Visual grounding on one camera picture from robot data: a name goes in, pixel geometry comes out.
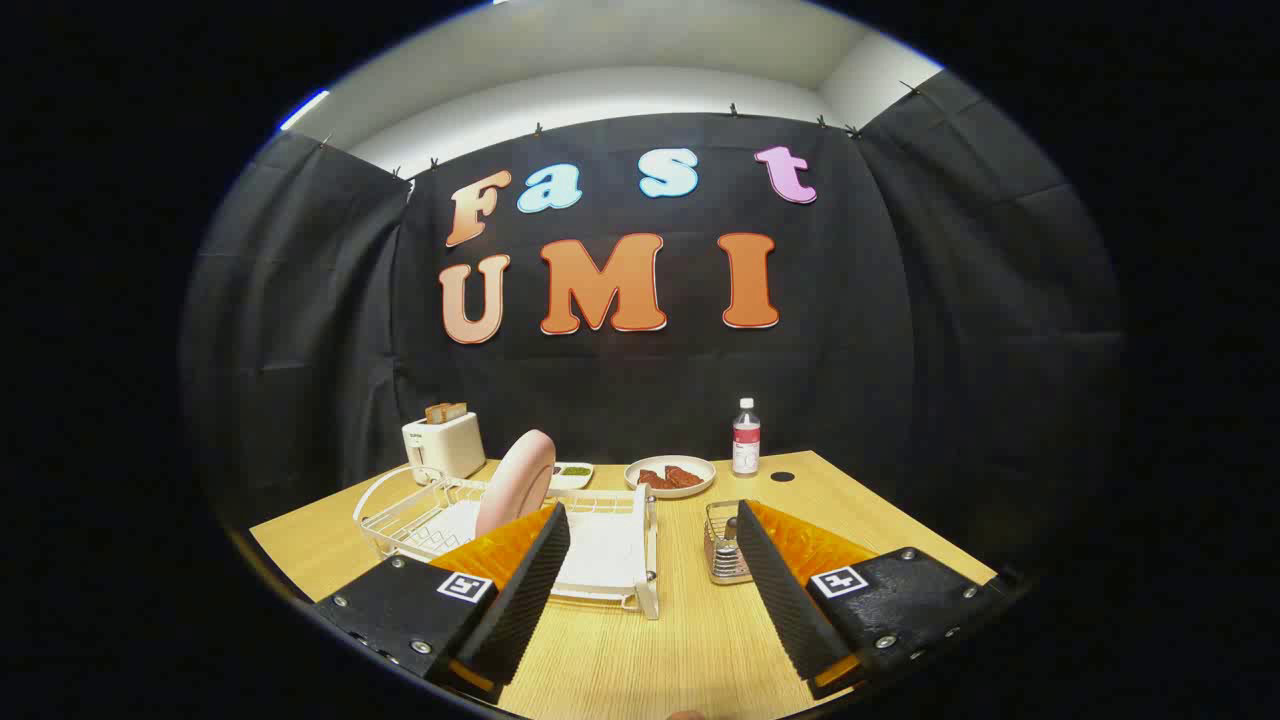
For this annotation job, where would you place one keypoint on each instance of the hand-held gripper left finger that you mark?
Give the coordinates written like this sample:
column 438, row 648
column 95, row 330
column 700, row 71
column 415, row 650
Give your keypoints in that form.
column 520, row 600

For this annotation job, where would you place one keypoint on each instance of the ceiling light strip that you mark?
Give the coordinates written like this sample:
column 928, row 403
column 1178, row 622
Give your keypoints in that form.
column 303, row 109

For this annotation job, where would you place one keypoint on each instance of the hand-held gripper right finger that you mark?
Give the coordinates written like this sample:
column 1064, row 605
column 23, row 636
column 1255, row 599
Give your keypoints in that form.
column 785, row 600

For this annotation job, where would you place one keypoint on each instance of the white toaster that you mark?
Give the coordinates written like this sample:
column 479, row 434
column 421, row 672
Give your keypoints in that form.
column 445, row 450

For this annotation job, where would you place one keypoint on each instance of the toast bread slice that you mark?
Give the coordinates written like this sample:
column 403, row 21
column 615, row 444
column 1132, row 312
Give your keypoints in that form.
column 435, row 414
column 456, row 410

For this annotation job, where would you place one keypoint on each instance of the white divided dish with beans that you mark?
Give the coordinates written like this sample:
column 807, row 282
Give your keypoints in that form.
column 575, row 471

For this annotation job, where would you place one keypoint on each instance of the brown meat piece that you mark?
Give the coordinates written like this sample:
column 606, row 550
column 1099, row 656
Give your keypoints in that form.
column 652, row 479
column 684, row 477

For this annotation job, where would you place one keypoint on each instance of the white plate with meat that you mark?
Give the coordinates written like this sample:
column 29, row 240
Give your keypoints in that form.
column 707, row 475

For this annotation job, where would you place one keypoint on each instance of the pink plate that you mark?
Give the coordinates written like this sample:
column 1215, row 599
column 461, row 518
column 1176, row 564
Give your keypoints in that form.
column 520, row 475

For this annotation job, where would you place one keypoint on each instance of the clear bottle with red label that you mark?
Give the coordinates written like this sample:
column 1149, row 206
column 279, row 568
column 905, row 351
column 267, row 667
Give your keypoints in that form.
column 746, row 445

